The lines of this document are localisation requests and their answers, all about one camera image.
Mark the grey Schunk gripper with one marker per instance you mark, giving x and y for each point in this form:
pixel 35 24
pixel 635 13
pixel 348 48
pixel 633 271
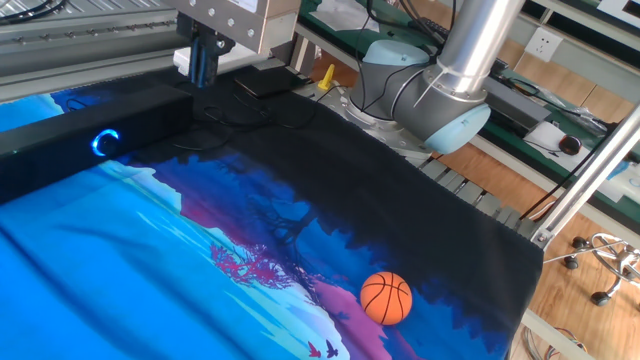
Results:
pixel 240 20

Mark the silver grey UR5 robot arm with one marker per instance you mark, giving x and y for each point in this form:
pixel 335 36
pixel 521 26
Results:
pixel 450 50

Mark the black soundbar speaker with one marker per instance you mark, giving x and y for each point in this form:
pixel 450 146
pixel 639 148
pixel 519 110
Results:
pixel 50 150

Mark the black flat box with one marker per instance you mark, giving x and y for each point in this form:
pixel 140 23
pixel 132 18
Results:
pixel 270 81

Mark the small yellow object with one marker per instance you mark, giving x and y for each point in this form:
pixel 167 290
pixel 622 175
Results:
pixel 327 80

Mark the clear plastic bag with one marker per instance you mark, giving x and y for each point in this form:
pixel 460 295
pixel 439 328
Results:
pixel 340 15

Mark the blue landscape print cloth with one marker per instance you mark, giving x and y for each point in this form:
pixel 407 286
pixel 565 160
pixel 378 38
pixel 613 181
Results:
pixel 150 275

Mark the long white zip tie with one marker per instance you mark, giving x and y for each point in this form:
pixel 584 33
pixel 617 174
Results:
pixel 427 90

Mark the orange mini basketball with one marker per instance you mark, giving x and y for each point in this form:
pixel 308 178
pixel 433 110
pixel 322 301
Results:
pixel 386 298

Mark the grey flat device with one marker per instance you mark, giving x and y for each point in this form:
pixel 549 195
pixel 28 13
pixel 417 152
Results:
pixel 515 102

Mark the white mouse pad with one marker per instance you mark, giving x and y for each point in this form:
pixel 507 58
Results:
pixel 545 137

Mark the black computer mouse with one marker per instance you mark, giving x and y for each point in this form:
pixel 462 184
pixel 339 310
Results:
pixel 570 145

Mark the chrome chair base with casters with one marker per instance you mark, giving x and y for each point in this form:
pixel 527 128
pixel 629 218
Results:
pixel 620 262

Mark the white wall socket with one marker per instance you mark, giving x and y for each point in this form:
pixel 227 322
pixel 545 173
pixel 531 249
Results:
pixel 544 44

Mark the aluminium frame post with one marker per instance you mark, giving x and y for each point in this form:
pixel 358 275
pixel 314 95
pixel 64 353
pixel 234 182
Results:
pixel 590 175

